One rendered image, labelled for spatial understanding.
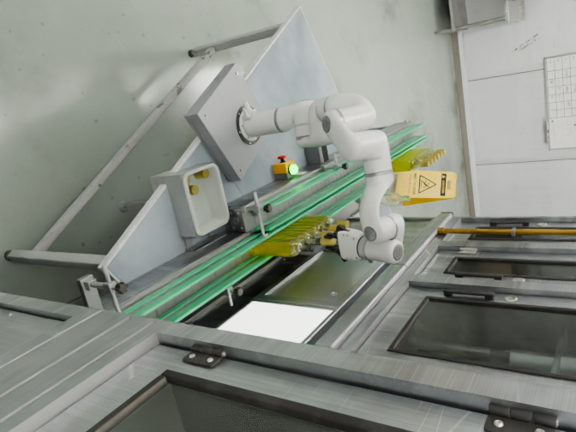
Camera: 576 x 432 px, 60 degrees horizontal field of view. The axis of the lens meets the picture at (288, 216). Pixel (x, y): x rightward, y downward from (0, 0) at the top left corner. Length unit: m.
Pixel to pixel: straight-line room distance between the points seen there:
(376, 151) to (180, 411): 1.02
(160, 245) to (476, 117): 6.32
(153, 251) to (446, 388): 1.27
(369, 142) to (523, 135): 6.12
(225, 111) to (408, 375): 1.45
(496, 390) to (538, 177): 7.09
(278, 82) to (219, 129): 0.53
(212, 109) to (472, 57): 5.97
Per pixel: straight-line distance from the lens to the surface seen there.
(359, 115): 1.55
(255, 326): 1.54
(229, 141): 1.88
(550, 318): 1.51
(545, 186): 7.64
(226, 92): 1.91
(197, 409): 0.66
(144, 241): 1.67
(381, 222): 1.49
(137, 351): 0.82
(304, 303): 1.60
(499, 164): 7.66
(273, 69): 2.28
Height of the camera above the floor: 2.06
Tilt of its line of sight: 35 degrees down
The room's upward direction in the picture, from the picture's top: 90 degrees clockwise
